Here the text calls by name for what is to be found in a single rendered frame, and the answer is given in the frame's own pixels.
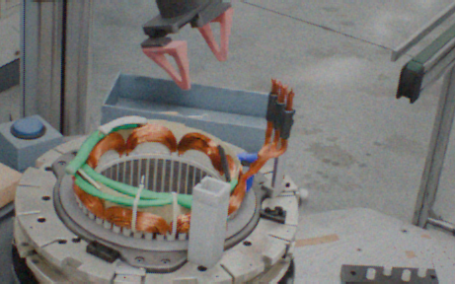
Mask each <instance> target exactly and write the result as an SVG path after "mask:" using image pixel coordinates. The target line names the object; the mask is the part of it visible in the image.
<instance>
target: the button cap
mask: <svg viewBox="0 0 455 284"><path fill-rule="evenodd" d="M14 131H15V133H19V134H21V135H27V136H31V135H36V134H38V133H41V132H42V123H41V121H40V120H38V119H36V118H33V117H23V118H20V119H19V120H16V122H15V123H14Z"/></svg>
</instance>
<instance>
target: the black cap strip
mask: <svg viewBox="0 0 455 284"><path fill-rule="evenodd" d="M391 267H392V266H391ZM370 268H372V269H375V273H374V279H368V278H366V274H367V270H368V269H370ZM383 269H384V266H379V265H352V264H342V265H341V274H340V276H341V284H440V283H439V281H438V278H437V273H436V271H435V269H430V268H427V269H426V273H425V277H419V276H418V268H417V267H392V268H391V275H390V276H387V275H384V274H383ZM405 270H408V271H410V272H411V277H410V280H409V281H405V280H402V276H403V271H405Z"/></svg>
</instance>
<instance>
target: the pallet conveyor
mask: <svg viewBox="0 0 455 284"><path fill-rule="evenodd" d="M454 12H455V1H454V2H453V3H452V4H450V5H448V7H447V8H445V9H444V10H443V11H441V12H440V13H439V14H438V15H436V16H435V17H434V18H433V19H431V20H430V21H429V22H428V23H426V24H425V25H424V26H423V27H421V28H420V29H419V30H417V31H416V32H415V33H414V34H412V35H411V36H410V37H408V38H407V39H406V40H405V41H403V42H402V43H401V44H400V45H398V46H397V47H396V48H395V49H393V50H392V54H391V58H390V61H391V62H395V61H397V60H398V58H401V57H402V55H403V54H406V52H407V51H408V50H410V49H411V48H412V47H413V46H415V45H416V44H417V43H418V42H420V41H421V40H422V39H423V38H424V37H425V36H427V35H428V34H430V33H431V31H433V30H435V28H436V27H438V26H439V25H440V24H442V23H443V22H444V21H445V20H447V19H448V18H449V16H452V15H453V13H454ZM443 75H444V77H443V81H442V84H441V91H440V95H439V99H438V106H437V110H436V113H435V117H434V123H433V127H432V130H431V138H430V142H429V145H428V149H427V156H426V160H425V163H424V167H423V170H422V178H421V182H420V185H419V189H418V196H417V202H416V206H415V209H414V216H413V220H412V223H411V225H415V226H417V227H419V228H421V229H425V230H427V231H428V227H430V228H434V229H436V230H438V231H440V232H444V233H446V234H448V235H450V236H454V237H455V223H453V222H451V221H449V220H447V219H443V218H441V215H440V212H439V211H438V209H437V207H436V205H434V201H435V197H436V194H437V189H438V184H439V181H440V177H441V174H442V167H443V164H444V160H445V156H446V150H447V146H448V142H449V139H450V133H451V129H452V125H453V119H454V116H455V22H454V23H453V24H452V25H451V26H450V27H449V28H447V29H446V31H444V32H443V33H442V34H441V35H439V36H438V37H437V38H436V39H434V40H433V41H432V42H431V43H429V44H428V46H426V47H425V48H424V49H423V50H421V51H420V52H419V53H418V54H417V55H415V56H414V58H412V59H410V61H409V62H408V63H406V64H405V65H404V66H403V67H402V70H401V73H400V77H399V85H398V89H397V94H396V99H399V98H401V97H404V98H409V99H410V104H413V103H414V102H415V101H416V100H417V99H419V98H420V97H421V96H422V94H424V93H425V92H426V90H429V89H430V87H431V86H433V84H434V83H435V82H437V80H438V79H440V78H441V77H442V76H443Z"/></svg>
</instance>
